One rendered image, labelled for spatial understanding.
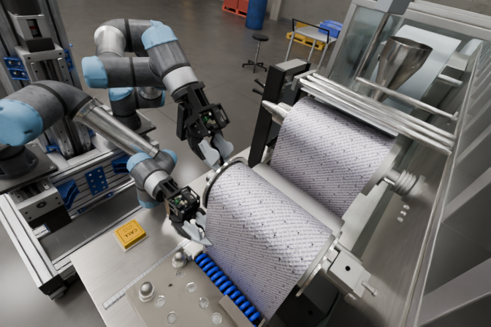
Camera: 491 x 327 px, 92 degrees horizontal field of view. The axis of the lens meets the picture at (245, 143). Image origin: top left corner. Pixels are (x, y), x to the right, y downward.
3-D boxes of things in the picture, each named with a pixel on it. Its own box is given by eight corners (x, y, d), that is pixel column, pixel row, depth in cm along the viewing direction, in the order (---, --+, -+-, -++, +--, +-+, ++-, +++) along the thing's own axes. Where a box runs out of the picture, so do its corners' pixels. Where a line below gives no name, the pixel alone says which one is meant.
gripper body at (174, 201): (178, 214, 58) (150, 185, 63) (178, 233, 63) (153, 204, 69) (202, 197, 63) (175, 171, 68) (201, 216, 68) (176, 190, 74)
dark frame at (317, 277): (231, 237, 83) (239, 202, 71) (311, 317, 69) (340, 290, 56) (215, 251, 79) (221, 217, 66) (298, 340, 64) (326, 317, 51)
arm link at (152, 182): (145, 195, 71) (169, 182, 76) (154, 205, 69) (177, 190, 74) (142, 178, 66) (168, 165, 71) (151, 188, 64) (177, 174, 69)
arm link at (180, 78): (158, 85, 57) (186, 78, 62) (167, 102, 57) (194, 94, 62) (169, 69, 51) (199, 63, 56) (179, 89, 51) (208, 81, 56)
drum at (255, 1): (265, 29, 690) (272, -2, 642) (255, 31, 656) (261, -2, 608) (252, 24, 712) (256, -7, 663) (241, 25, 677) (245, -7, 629)
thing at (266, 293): (204, 249, 67) (208, 209, 55) (269, 320, 56) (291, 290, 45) (202, 249, 66) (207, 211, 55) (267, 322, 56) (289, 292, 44)
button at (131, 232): (135, 222, 82) (134, 217, 81) (146, 236, 79) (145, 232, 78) (115, 234, 78) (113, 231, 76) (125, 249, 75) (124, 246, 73)
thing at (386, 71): (329, 158, 127) (386, 50, 92) (354, 173, 121) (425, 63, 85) (317, 169, 118) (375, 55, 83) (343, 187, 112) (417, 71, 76)
